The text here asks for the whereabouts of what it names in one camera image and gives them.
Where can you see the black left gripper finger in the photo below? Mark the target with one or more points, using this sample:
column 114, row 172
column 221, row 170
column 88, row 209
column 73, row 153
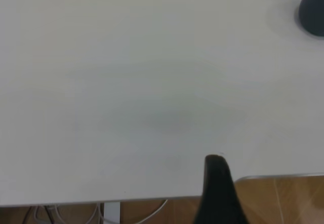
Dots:
column 217, row 196

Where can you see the dark blue-grey ceramic mug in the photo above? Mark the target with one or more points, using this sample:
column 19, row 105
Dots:
column 314, row 13

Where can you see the white table leg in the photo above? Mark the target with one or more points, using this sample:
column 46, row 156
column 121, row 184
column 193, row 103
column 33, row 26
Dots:
column 112, row 212

